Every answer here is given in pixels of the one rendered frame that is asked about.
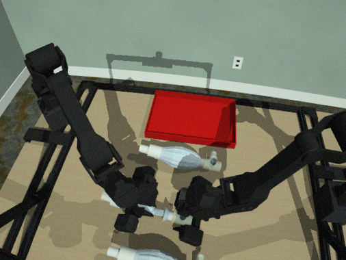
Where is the red tray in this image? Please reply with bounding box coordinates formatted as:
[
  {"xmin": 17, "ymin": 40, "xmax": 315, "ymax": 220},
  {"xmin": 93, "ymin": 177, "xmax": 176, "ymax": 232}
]
[{"xmin": 144, "ymin": 90, "xmax": 236, "ymax": 148}]

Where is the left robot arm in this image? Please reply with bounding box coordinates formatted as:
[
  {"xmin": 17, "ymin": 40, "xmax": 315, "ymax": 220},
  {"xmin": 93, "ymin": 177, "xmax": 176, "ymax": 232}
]
[{"xmin": 24, "ymin": 43, "xmax": 159, "ymax": 208}]

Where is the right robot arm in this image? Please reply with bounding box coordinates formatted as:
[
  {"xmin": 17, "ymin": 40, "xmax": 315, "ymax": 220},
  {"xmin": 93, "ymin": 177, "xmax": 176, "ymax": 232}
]
[{"xmin": 174, "ymin": 111, "xmax": 346, "ymax": 217}]

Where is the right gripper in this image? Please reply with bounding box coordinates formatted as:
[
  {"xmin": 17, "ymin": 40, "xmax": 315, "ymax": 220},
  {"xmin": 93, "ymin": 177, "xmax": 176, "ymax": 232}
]
[{"xmin": 173, "ymin": 176, "xmax": 220, "ymax": 247}]

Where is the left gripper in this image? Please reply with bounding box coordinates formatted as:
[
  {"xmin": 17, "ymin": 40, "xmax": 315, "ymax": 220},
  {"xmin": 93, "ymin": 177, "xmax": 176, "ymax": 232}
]
[{"xmin": 114, "ymin": 166, "xmax": 156, "ymax": 233}]

